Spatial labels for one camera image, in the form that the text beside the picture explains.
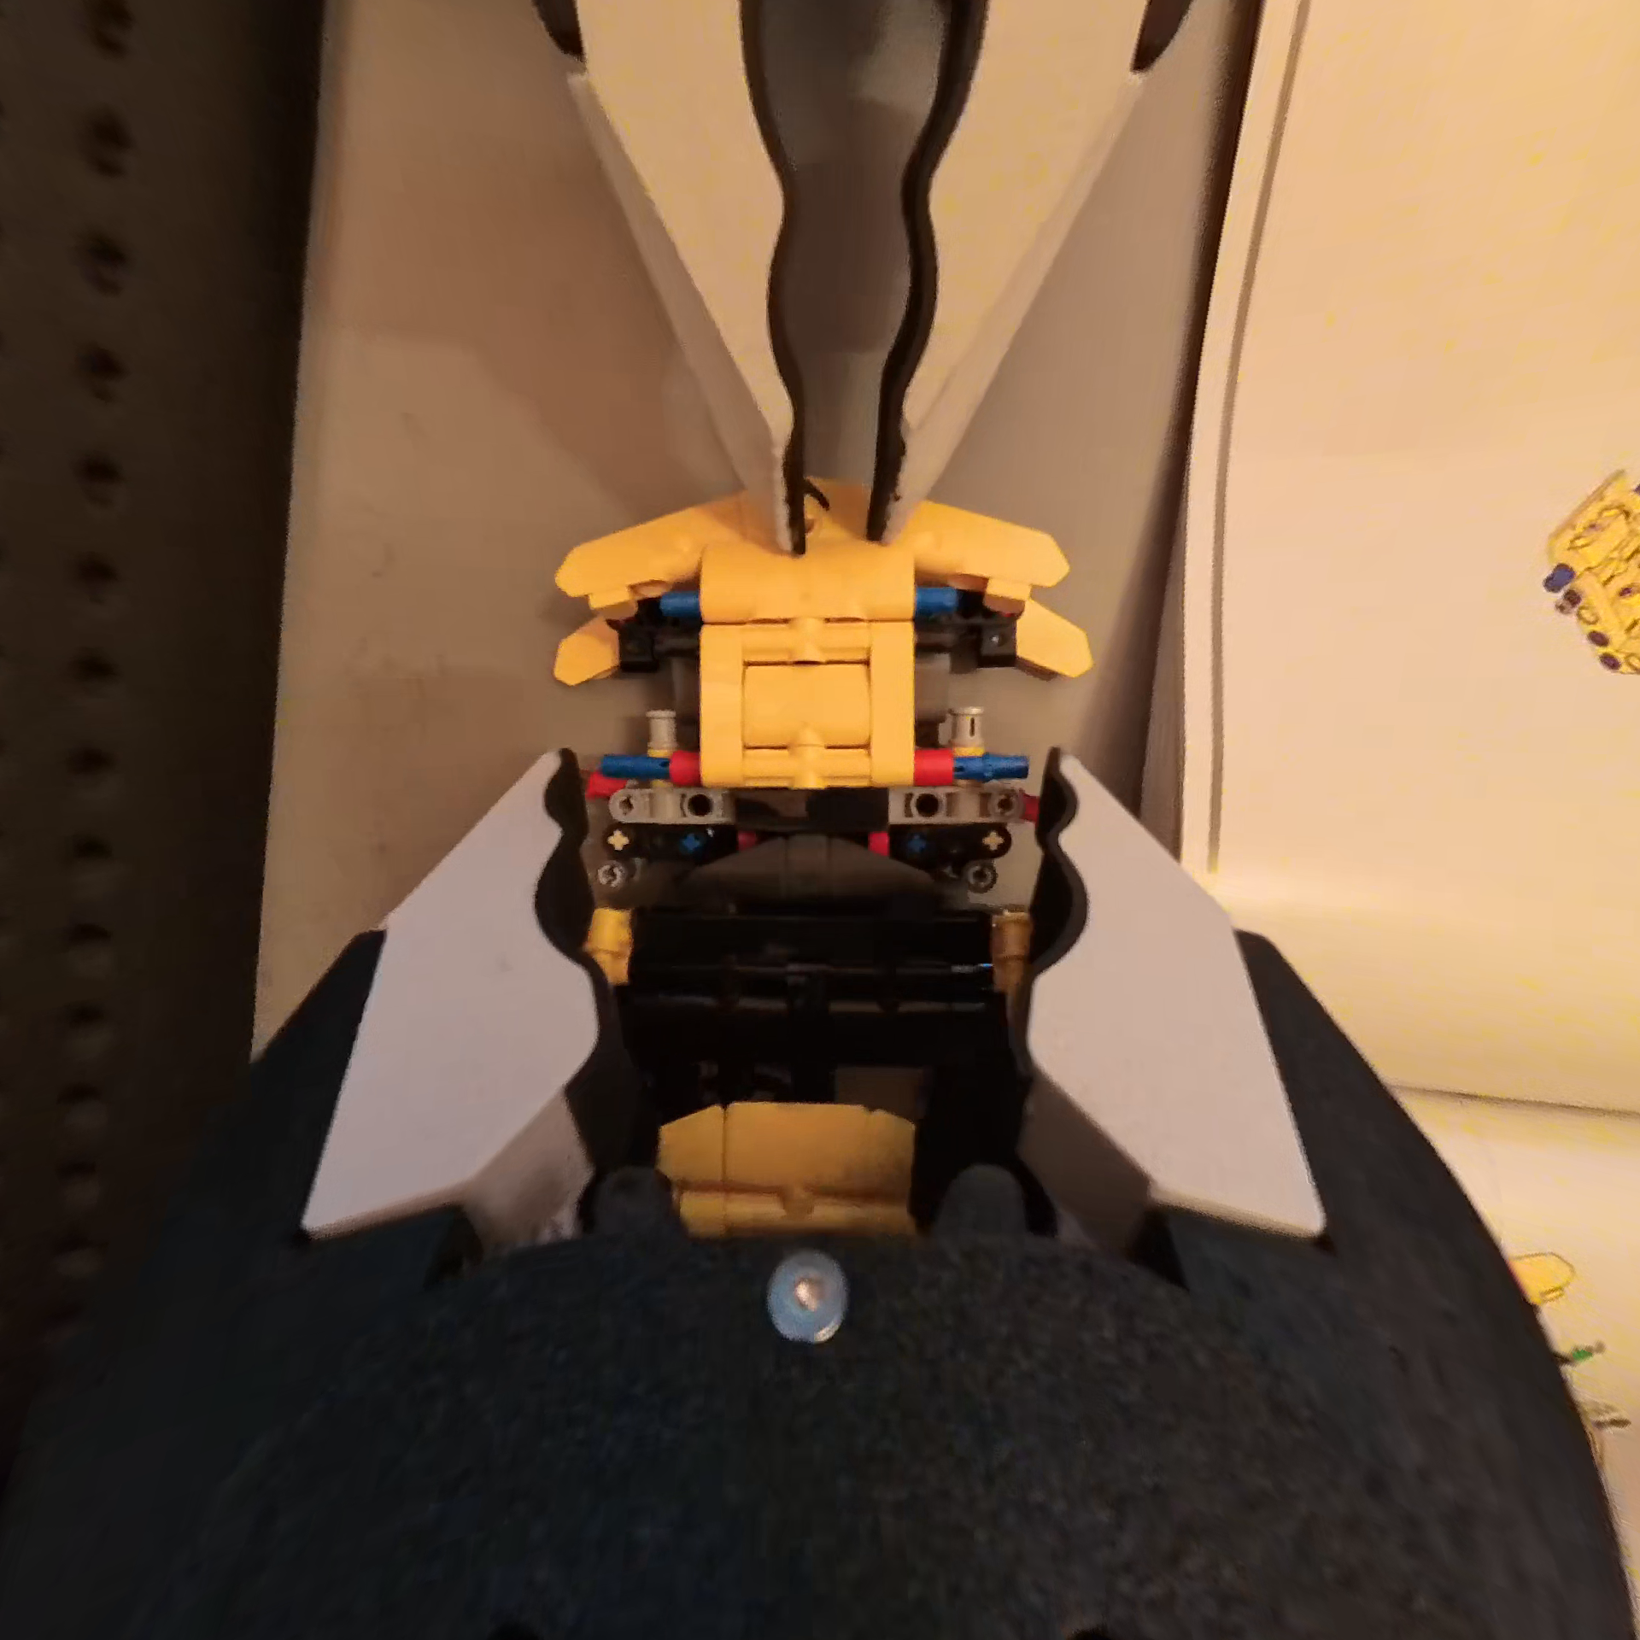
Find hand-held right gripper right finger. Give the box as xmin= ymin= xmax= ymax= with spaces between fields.
xmin=1023 ymin=744 xmax=1328 ymax=1254

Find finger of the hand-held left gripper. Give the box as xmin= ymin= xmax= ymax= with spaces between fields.
xmin=867 ymin=0 xmax=1150 ymax=543
xmin=565 ymin=0 xmax=813 ymax=557

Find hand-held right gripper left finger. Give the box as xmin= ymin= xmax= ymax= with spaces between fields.
xmin=301 ymin=746 xmax=608 ymax=1242

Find yellow brick model car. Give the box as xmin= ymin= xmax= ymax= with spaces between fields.
xmin=553 ymin=477 xmax=1098 ymax=1238

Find yellow brick hood panel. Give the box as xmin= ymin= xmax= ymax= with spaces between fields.
xmin=697 ymin=545 xmax=918 ymax=789

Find open instruction booklet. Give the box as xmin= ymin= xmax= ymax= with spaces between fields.
xmin=1141 ymin=0 xmax=1640 ymax=1449

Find black dotted rubber mat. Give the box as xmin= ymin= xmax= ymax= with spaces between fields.
xmin=0 ymin=0 xmax=323 ymax=1412

